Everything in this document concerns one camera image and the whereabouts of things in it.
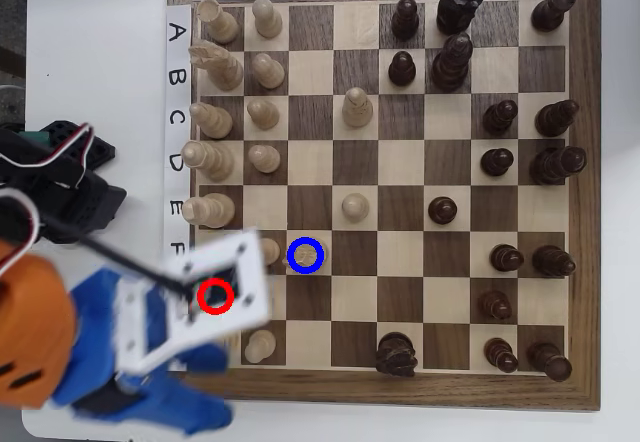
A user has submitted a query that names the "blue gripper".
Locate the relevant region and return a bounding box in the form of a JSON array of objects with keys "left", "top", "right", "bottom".
[{"left": 49, "top": 267, "right": 235, "bottom": 437}]

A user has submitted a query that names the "light wooden chess knight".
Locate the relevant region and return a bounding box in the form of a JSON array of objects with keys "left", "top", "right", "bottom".
[
  {"left": 284, "top": 239, "right": 326, "bottom": 276},
  {"left": 187, "top": 37, "right": 245, "bottom": 92}
]

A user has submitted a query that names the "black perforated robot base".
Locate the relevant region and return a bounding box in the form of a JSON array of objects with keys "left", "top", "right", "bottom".
[{"left": 38, "top": 119, "right": 128, "bottom": 243}]

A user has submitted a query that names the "light wooden chess pawn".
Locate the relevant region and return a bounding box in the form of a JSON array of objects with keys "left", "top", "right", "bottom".
[
  {"left": 259, "top": 238, "right": 282, "bottom": 266},
  {"left": 247, "top": 144, "right": 282, "bottom": 175},
  {"left": 251, "top": 0, "right": 285, "bottom": 40},
  {"left": 246, "top": 98, "right": 281, "bottom": 132},
  {"left": 341, "top": 193, "right": 371, "bottom": 223},
  {"left": 249, "top": 51, "right": 286, "bottom": 90},
  {"left": 243, "top": 330, "right": 277, "bottom": 365}
]

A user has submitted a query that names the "light wooden chess king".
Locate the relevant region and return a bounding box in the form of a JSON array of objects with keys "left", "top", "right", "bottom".
[{"left": 181, "top": 192, "right": 236, "bottom": 229}]

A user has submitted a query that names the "dark wooden chess knight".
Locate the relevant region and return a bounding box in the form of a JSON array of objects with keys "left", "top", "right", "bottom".
[
  {"left": 436, "top": 0, "right": 485, "bottom": 37},
  {"left": 375, "top": 331, "right": 419, "bottom": 378}
]

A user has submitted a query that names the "light wooden chess queen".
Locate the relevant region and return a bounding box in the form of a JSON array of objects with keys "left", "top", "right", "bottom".
[{"left": 180, "top": 140, "right": 236, "bottom": 183}]

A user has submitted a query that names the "light wooden chess bishop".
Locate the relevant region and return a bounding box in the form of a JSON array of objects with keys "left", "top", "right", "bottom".
[
  {"left": 188, "top": 101, "right": 235, "bottom": 140},
  {"left": 341, "top": 86, "right": 375, "bottom": 130}
]

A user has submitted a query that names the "white paper letter strip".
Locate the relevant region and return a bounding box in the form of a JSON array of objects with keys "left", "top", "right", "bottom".
[{"left": 163, "top": 4, "right": 192, "bottom": 263}]

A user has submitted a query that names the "dark wooden chess pawn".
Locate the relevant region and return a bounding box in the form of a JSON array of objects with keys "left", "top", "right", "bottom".
[
  {"left": 480, "top": 147, "right": 515, "bottom": 178},
  {"left": 482, "top": 99, "right": 520, "bottom": 137},
  {"left": 388, "top": 50, "right": 419, "bottom": 87},
  {"left": 427, "top": 196, "right": 459, "bottom": 227},
  {"left": 390, "top": 0, "right": 421, "bottom": 41},
  {"left": 489, "top": 243, "right": 525, "bottom": 273},
  {"left": 477, "top": 289, "right": 515, "bottom": 322},
  {"left": 483, "top": 337, "right": 520, "bottom": 374}
]

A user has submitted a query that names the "wooden chessboard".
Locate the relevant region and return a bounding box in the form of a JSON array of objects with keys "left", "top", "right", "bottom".
[{"left": 162, "top": 0, "right": 603, "bottom": 412}]

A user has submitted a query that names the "dark wooden chess rook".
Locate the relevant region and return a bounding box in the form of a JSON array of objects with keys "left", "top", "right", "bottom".
[
  {"left": 530, "top": 0, "right": 578, "bottom": 33},
  {"left": 526, "top": 341, "right": 574, "bottom": 382}
]

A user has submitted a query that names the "light wooden chess rook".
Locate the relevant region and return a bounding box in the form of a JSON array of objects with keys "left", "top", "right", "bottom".
[{"left": 195, "top": 0, "right": 240, "bottom": 46}]

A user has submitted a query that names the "dark wooden chess bishop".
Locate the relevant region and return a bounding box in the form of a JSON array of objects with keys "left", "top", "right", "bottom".
[
  {"left": 531, "top": 245, "right": 577, "bottom": 278},
  {"left": 534, "top": 99, "right": 581, "bottom": 138}
]

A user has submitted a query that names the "dark wooden chess queen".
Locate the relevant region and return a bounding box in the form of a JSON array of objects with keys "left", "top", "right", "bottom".
[{"left": 431, "top": 32, "right": 475, "bottom": 93}]

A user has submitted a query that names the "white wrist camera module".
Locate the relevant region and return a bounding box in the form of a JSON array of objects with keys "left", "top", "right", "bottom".
[{"left": 112, "top": 229, "right": 274, "bottom": 376}]

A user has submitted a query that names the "black camera cable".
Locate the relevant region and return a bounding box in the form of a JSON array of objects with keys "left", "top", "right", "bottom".
[{"left": 37, "top": 214, "right": 196, "bottom": 296}]

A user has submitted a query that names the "red white black servo cable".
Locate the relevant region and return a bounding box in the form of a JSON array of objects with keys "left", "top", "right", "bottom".
[
  {"left": 0, "top": 187, "right": 42, "bottom": 277},
  {"left": 0, "top": 122, "right": 96, "bottom": 191}
]

